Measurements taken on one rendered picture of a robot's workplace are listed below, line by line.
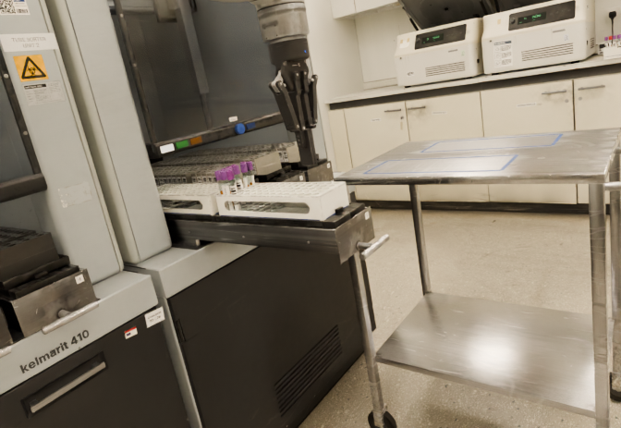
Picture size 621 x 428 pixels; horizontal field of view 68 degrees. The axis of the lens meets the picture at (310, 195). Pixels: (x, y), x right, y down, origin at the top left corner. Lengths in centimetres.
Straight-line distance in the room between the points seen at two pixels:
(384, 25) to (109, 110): 319
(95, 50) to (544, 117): 253
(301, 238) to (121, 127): 49
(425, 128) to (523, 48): 78
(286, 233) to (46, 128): 52
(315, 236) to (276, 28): 39
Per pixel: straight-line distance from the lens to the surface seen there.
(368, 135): 350
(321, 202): 87
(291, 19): 87
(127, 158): 113
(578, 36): 303
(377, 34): 410
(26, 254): 102
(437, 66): 323
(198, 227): 112
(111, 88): 113
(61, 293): 97
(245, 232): 100
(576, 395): 130
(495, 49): 311
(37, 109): 105
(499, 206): 333
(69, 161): 106
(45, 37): 109
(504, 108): 312
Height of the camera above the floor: 108
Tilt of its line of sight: 14 degrees down
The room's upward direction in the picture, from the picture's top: 10 degrees counter-clockwise
